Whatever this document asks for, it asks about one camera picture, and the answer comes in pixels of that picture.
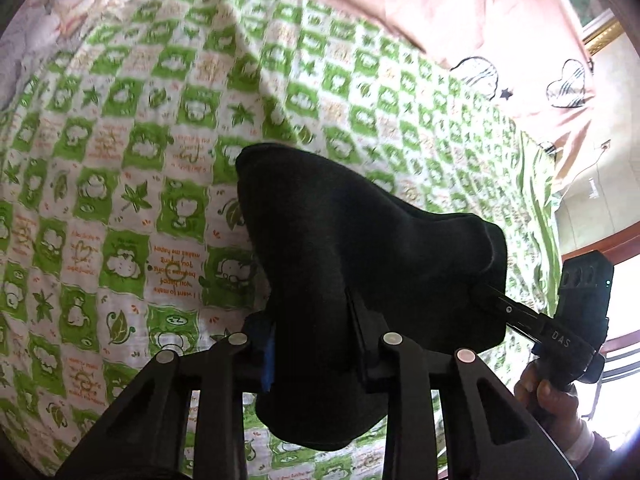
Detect black pants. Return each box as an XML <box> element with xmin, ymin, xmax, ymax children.
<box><xmin>235</xmin><ymin>142</ymin><xmax>511</xmax><ymax>452</ymax></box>

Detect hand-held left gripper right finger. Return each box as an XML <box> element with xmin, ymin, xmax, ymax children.
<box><xmin>346</xmin><ymin>291</ymin><xmax>577</xmax><ymax>480</ymax></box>

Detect green checkered bed sheet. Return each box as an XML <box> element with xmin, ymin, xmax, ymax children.
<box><xmin>0</xmin><ymin>0</ymin><xmax>563</xmax><ymax>480</ymax></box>

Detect gold trimmed frame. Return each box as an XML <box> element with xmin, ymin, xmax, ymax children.
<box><xmin>581</xmin><ymin>9</ymin><xmax>627</xmax><ymax>57</ymax></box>

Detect pink quilt with heart print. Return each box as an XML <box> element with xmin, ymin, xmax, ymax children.
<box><xmin>177</xmin><ymin>0</ymin><xmax>598</xmax><ymax>196</ymax></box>

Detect thin wall cable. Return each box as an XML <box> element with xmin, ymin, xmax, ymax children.
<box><xmin>564</xmin><ymin>151</ymin><xmax>607</xmax><ymax>197</ymax></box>

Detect pale floral blanket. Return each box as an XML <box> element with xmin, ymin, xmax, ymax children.
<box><xmin>0</xmin><ymin>0</ymin><xmax>191</xmax><ymax>111</ymax></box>

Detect brown window frame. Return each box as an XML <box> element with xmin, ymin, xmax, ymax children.
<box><xmin>555</xmin><ymin>222</ymin><xmax>640</xmax><ymax>426</ymax></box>

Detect person's right forearm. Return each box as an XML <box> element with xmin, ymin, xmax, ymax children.
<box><xmin>562</xmin><ymin>420</ymin><xmax>632</xmax><ymax>480</ymax></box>

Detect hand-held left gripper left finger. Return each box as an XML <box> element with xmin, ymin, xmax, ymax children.
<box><xmin>55</xmin><ymin>312</ymin><xmax>277</xmax><ymax>480</ymax></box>

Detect person's right hand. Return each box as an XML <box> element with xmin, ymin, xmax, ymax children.
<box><xmin>513</xmin><ymin>361</ymin><xmax>586</xmax><ymax>444</ymax></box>

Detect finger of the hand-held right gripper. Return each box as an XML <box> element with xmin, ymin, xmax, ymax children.
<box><xmin>474</xmin><ymin>284</ymin><xmax>547</xmax><ymax>342</ymax></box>

